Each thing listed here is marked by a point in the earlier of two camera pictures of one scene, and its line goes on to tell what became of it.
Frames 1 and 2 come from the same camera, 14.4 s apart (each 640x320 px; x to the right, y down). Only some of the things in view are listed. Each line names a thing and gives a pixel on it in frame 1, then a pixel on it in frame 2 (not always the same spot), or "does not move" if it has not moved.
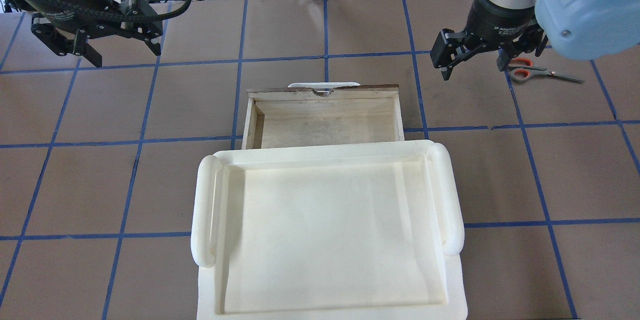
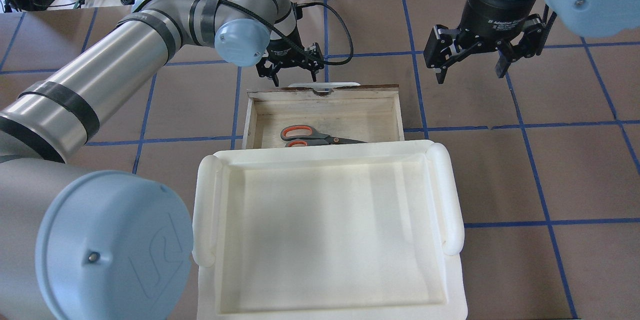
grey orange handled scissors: (523, 70) → (299, 136)
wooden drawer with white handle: (316, 114) does not move
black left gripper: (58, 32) → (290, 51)
